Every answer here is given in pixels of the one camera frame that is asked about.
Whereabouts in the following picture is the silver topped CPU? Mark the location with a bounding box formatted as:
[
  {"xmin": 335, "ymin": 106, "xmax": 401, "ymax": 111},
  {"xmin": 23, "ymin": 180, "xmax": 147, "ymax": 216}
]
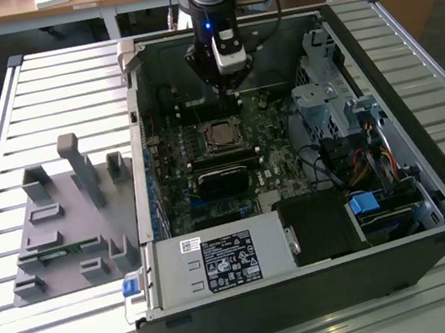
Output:
[{"xmin": 206, "ymin": 120, "xmax": 242, "ymax": 149}]

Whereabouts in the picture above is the metal socket cover frame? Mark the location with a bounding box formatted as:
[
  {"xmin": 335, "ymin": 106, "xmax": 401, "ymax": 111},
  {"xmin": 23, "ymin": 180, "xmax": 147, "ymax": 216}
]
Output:
[{"xmin": 199, "ymin": 115, "xmax": 249, "ymax": 156}]

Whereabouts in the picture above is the thin metal locking lever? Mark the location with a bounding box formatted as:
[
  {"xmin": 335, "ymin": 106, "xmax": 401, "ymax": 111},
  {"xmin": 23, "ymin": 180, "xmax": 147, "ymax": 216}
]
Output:
[{"xmin": 204, "ymin": 132, "xmax": 245, "ymax": 153}]

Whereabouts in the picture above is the black clipped RAM slot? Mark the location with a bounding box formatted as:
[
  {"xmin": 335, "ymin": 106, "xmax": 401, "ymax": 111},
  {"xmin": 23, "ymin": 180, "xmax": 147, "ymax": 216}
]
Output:
[
  {"xmin": 178, "ymin": 106, "xmax": 249, "ymax": 125},
  {"xmin": 177, "ymin": 99, "xmax": 248, "ymax": 117},
  {"xmin": 189, "ymin": 147, "xmax": 260, "ymax": 164}
]

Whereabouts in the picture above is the CPU socket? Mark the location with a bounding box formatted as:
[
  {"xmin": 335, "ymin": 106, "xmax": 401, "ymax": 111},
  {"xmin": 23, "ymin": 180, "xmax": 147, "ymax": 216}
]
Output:
[{"xmin": 196, "ymin": 113, "xmax": 252, "ymax": 158}]

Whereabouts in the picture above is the green motherboard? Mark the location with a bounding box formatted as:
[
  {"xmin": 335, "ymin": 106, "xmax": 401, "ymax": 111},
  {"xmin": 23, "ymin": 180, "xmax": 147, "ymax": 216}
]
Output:
[{"xmin": 137, "ymin": 79, "xmax": 319, "ymax": 239}]

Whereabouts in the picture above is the black graphics card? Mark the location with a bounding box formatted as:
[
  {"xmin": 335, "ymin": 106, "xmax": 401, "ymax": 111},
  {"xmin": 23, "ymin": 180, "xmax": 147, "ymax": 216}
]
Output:
[{"xmin": 193, "ymin": 162, "xmax": 254, "ymax": 204}]

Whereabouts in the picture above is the perforated metal drive cage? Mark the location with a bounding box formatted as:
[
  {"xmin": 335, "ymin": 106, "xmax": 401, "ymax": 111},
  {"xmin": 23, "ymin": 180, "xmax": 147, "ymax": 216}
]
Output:
[{"xmin": 280, "ymin": 20, "xmax": 389, "ymax": 150}]

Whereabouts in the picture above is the silver finned heatsink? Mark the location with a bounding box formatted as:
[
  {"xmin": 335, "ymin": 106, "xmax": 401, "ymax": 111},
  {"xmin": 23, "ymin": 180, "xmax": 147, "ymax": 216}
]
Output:
[{"xmin": 257, "ymin": 190, "xmax": 282, "ymax": 213}]

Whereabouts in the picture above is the black plastic shroud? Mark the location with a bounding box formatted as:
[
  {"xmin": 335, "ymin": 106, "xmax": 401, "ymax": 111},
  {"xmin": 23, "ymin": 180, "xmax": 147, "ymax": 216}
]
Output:
[{"xmin": 272, "ymin": 185, "xmax": 371, "ymax": 271}]

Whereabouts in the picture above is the grey parts rack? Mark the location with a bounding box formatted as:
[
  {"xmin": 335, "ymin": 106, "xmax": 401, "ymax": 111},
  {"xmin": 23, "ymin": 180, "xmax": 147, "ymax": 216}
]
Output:
[{"xmin": 0, "ymin": 122, "xmax": 157, "ymax": 313}]

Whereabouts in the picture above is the blue disk carrier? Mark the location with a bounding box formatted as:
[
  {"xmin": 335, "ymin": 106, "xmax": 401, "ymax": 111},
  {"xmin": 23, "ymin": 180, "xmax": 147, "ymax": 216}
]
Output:
[{"xmin": 346, "ymin": 191, "xmax": 382, "ymax": 219}]

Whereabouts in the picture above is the silver power supply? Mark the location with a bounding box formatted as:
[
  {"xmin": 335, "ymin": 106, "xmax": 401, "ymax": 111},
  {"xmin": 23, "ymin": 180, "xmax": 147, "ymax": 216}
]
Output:
[{"xmin": 133, "ymin": 207, "xmax": 308, "ymax": 321}]

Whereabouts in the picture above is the green spare RAM stick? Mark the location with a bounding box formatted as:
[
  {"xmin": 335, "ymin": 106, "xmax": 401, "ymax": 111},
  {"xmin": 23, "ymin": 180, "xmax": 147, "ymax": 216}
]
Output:
[{"xmin": 35, "ymin": 237, "xmax": 103, "ymax": 261}]

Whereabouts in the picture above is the blue case latch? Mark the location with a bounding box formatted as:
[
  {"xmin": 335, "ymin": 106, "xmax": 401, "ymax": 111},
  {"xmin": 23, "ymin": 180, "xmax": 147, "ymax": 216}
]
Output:
[{"xmin": 120, "ymin": 277, "xmax": 142, "ymax": 298}]

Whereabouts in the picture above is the black PC case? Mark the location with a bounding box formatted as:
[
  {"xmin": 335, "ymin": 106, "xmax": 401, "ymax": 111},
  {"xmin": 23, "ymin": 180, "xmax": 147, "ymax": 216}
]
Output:
[{"xmin": 87, "ymin": 0, "xmax": 445, "ymax": 333}]

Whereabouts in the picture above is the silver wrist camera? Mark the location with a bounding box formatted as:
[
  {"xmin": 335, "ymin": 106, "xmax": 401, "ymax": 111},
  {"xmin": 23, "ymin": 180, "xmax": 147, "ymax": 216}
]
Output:
[{"xmin": 208, "ymin": 25, "xmax": 254, "ymax": 77}]

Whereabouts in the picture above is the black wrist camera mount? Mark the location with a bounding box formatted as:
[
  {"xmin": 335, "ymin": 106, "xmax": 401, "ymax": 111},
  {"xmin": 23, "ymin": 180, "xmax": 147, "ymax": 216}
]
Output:
[{"xmin": 243, "ymin": 30, "xmax": 265, "ymax": 56}]

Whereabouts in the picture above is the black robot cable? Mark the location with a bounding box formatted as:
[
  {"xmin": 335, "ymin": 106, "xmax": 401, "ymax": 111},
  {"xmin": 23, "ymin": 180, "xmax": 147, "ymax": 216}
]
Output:
[{"xmin": 248, "ymin": 0, "xmax": 292, "ymax": 49}]

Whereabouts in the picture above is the orange power wire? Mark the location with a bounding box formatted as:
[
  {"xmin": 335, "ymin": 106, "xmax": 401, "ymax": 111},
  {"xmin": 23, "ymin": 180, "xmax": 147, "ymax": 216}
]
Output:
[{"xmin": 347, "ymin": 145, "xmax": 380, "ymax": 189}]

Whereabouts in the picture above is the yellow power wire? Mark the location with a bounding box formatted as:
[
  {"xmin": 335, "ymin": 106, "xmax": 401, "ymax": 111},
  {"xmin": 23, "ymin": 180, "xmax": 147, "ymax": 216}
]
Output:
[{"xmin": 377, "ymin": 145, "xmax": 402, "ymax": 184}]

